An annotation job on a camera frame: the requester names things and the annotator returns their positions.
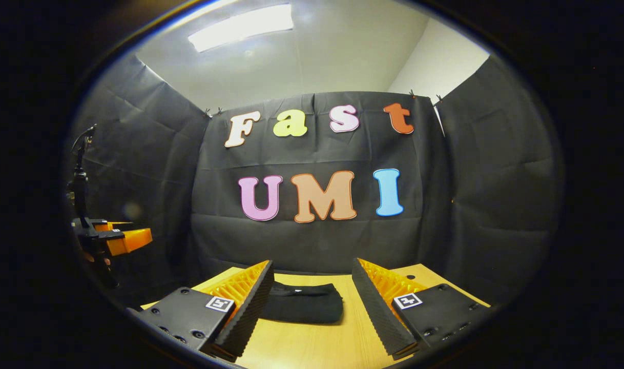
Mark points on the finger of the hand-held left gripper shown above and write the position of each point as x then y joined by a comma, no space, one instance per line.
132,241
115,225

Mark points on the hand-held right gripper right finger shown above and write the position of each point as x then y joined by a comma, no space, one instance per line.
378,312

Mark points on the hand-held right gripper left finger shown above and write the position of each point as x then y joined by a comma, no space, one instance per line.
250,312

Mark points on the black garment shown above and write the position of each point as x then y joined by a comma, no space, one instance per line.
304,305

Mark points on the black backdrop cloth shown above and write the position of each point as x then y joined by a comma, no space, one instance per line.
317,241

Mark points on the ceiling light panel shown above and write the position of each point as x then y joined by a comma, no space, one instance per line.
240,26

